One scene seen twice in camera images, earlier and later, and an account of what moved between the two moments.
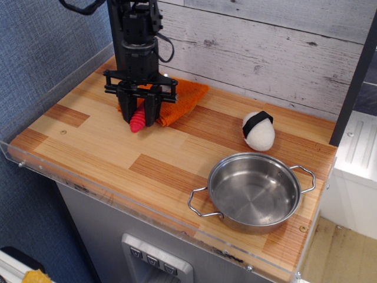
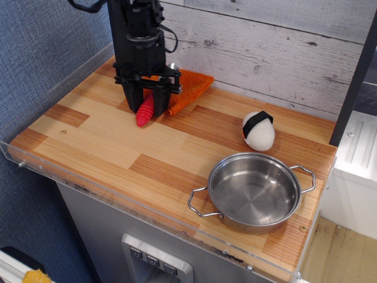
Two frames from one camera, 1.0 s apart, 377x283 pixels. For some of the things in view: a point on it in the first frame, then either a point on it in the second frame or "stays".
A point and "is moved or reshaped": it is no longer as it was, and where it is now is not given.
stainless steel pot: (253, 193) stays
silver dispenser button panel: (149, 264) stays
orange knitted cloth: (189, 95) is moved or reshaped
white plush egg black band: (258, 130) stays
